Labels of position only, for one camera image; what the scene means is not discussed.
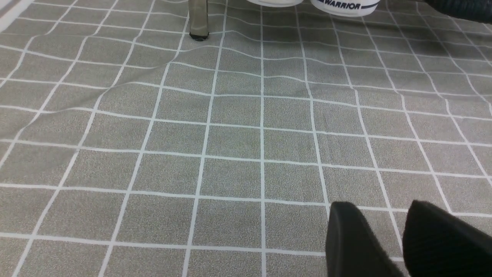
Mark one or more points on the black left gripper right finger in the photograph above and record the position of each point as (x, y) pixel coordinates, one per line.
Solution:
(438, 244)

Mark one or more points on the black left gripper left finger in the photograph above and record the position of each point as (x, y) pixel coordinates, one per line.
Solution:
(352, 249)

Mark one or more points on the stainless steel shoe rack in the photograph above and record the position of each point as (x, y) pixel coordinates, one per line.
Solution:
(198, 20)

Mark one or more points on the black mesh shoe left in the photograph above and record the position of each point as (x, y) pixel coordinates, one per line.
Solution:
(479, 11)

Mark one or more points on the navy canvas sneaker right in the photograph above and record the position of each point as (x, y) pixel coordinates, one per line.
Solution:
(346, 8)

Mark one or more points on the navy canvas sneaker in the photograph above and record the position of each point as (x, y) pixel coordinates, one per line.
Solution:
(276, 3)
(346, 8)

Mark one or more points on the grey checked floor cloth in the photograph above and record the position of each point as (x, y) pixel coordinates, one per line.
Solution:
(128, 149)

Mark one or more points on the navy canvas sneaker left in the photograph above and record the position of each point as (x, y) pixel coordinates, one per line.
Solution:
(276, 3)

